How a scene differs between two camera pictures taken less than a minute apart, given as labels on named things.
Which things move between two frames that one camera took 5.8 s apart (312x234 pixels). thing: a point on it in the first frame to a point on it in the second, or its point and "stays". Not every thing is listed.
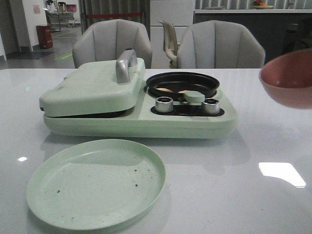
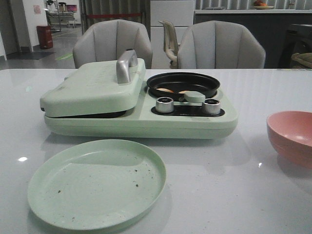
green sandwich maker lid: (97, 89) stays
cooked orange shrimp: (167, 90) stays
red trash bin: (45, 36) stays
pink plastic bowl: (287, 78) to (290, 133)
